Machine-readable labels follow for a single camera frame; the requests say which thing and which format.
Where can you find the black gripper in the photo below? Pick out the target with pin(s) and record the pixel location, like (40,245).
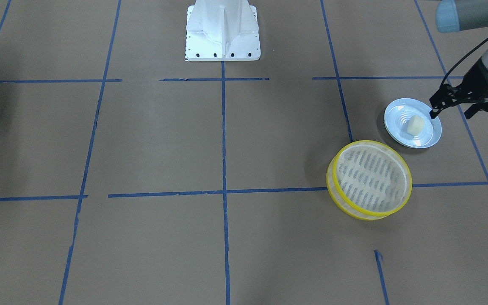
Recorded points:
(478,80)

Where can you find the white steamed bun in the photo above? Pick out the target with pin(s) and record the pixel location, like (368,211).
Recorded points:
(415,126)

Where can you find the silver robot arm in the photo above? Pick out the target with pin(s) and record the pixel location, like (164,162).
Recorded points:
(455,16)

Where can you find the yellow round steamer basket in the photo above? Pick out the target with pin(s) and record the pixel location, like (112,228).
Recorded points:
(368,180)

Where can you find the light blue plate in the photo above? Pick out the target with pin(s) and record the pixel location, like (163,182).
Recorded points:
(396,116)

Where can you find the white camera mast with base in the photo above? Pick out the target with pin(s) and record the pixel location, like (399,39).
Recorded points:
(222,30)

